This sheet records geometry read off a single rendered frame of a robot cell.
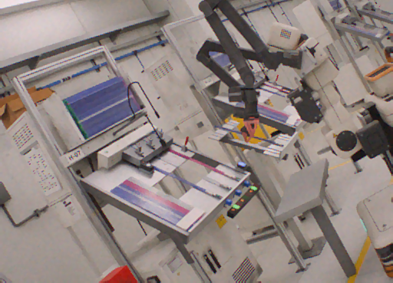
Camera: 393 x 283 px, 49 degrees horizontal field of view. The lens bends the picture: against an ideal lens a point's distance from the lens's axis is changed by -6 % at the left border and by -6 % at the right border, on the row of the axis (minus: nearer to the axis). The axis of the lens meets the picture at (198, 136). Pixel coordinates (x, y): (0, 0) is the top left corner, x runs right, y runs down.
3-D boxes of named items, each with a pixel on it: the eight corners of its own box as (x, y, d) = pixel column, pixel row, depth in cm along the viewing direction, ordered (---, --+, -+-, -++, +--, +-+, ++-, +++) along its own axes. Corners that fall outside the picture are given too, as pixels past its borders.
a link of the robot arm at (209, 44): (199, 37, 244) (203, 34, 253) (194, 61, 249) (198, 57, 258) (281, 56, 239) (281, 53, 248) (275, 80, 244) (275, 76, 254)
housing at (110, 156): (156, 145, 303) (158, 126, 296) (107, 177, 266) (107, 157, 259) (146, 141, 307) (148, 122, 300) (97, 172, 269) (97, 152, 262)
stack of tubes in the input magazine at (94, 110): (142, 109, 296) (120, 73, 294) (87, 139, 257) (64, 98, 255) (130, 116, 304) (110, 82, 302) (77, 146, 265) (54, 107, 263)
